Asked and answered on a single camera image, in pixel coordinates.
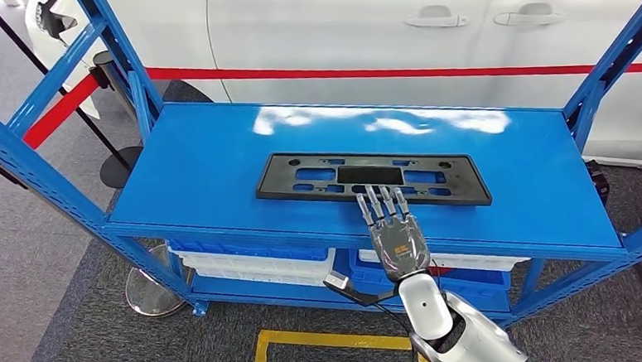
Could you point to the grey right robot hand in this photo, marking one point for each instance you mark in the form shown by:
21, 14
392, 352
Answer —
398, 247

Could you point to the black plastic plate bracket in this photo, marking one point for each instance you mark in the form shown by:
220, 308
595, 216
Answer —
277, 176

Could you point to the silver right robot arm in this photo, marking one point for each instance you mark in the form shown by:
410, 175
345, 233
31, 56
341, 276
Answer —
472, 336

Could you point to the blue metal shelf rack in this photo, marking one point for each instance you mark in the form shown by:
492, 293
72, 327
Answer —
199, 169

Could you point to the red item in crate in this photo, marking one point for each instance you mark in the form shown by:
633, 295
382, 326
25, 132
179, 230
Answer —
440, 271

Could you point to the white plastic crate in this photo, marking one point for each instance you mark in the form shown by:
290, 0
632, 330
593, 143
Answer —
259, 270
479, 260

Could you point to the long red barrier belt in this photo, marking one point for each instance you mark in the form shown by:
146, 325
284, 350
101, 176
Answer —
348, 73

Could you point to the black ribbed block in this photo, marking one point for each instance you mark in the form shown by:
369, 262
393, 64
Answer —
598, 181

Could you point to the white car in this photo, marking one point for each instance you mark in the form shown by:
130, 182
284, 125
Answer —
318, 26

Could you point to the dark stanchion with chrome base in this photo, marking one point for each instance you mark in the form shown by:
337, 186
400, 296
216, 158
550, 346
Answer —
151, 293

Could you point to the thin black stanchion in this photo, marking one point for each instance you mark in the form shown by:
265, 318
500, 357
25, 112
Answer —
120, 168

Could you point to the short red barrier belt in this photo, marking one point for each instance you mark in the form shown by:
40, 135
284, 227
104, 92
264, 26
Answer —
59, 112

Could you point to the black camera bracket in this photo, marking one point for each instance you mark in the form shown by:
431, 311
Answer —
363, 297

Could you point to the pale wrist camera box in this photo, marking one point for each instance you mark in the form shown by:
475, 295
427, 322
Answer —
337, 281

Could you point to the chrome stanchion post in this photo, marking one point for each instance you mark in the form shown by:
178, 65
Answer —
105, 62

